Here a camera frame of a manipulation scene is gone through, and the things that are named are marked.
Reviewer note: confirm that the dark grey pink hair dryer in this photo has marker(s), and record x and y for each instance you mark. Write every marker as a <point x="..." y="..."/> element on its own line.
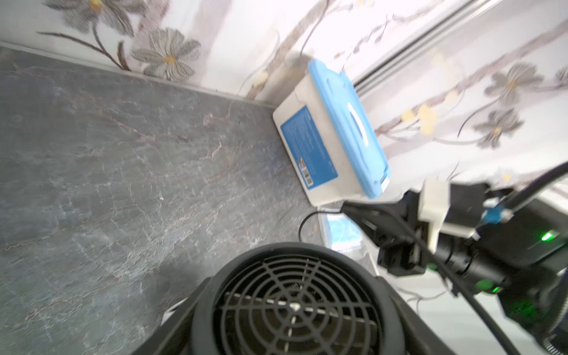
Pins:
<point x="295" y="298"/>

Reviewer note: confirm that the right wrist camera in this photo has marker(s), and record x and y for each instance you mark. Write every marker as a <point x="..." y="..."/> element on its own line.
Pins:
<point x="456" y="209"/>

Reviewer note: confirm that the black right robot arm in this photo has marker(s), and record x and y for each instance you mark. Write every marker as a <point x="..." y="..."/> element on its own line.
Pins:
<point x="522" y="259"/>

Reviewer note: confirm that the blue lid storage box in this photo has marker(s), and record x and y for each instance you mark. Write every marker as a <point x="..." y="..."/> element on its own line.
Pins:
<point x="330" y="141"/>

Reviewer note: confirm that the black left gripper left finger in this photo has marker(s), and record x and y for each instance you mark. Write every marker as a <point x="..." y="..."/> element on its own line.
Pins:
<point x="174" y="334"/>

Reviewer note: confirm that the bag of blue face masks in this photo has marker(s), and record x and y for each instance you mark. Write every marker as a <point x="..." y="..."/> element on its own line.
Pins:
<point x="341" y="234"/>

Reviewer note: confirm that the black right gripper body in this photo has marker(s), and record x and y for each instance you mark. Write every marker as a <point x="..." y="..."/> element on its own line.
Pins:
<point x="394" y="228"/>

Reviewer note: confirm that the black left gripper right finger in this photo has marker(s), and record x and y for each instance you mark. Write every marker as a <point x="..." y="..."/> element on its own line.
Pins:
<point x="419" y="337"/>

